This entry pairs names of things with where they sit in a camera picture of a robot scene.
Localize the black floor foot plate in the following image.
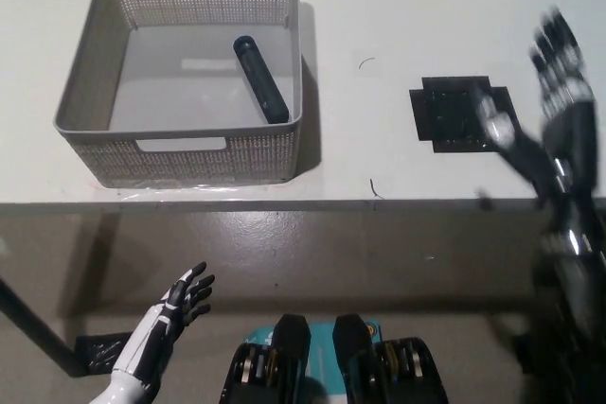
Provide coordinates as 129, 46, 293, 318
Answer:
74, 334, 134, 375

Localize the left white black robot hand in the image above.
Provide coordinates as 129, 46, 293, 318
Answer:
112, 260, 216, 382

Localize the dark grey electric screwdriver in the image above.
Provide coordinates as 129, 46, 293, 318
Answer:
232, 34, 291, 124

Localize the black metal table leg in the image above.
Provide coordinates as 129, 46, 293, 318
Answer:
0, 274, 80, 378

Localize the clear tape strip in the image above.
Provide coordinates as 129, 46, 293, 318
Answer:
89, 179, 285, 198

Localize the grey perforated plastic basket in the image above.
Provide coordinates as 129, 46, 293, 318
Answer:
52, 0, 304, 189

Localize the black perforated holder base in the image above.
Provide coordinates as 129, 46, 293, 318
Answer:
409, 75, 516, 155

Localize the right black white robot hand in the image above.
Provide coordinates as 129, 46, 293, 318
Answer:
471, 6, 598, 206

